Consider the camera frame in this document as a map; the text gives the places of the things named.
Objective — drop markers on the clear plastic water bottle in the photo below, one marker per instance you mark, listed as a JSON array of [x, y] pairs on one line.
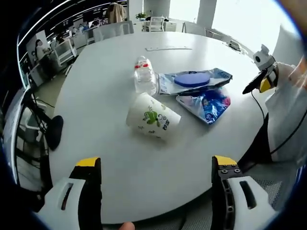
[[145, 76]]

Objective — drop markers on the blue colourful snack packet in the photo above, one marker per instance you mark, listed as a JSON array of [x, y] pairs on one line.
[[211, 105]]

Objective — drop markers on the white paper cup green print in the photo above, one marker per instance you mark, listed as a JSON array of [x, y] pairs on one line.
[[153, 117]]

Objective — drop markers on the black round stool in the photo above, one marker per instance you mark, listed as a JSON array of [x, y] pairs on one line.
[[55, 131]]

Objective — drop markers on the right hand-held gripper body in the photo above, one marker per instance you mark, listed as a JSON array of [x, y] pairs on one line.
[[262, 58]]

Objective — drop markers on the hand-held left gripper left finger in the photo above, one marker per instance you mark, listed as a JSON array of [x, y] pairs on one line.
[[56, 203]]

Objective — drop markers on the blue round lid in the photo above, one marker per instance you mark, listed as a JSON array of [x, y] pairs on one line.
[[192, 79]]

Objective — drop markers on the small grey device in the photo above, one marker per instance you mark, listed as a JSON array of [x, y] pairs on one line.
[[234, 44]]

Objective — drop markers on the person's white shirt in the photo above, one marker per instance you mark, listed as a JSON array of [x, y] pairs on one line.
[[285, 115]]

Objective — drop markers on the white frame chair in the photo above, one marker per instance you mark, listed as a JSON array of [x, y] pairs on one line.
[[64, 51]]

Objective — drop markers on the white mesh office chair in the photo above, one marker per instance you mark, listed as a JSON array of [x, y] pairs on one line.
[[157, 24]]

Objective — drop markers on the grey mesh chair seat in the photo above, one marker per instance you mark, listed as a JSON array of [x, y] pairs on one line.
[[268, 189]]

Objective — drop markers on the white round table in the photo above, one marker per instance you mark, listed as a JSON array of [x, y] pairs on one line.
[[115, 79]]

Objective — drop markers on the blue white plastic packet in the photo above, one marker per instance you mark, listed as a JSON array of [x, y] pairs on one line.
[[218, 76]]

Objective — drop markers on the white flat strip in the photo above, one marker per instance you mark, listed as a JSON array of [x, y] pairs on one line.
[[168, 48]]

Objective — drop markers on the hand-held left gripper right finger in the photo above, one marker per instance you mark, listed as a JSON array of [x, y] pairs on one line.
[[242, 206]]

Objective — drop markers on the green potted plant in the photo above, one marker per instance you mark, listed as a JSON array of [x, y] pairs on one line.
[[141, 16]]

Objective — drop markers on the person's left hand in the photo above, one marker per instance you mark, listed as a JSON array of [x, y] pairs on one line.
[[127, 226]]

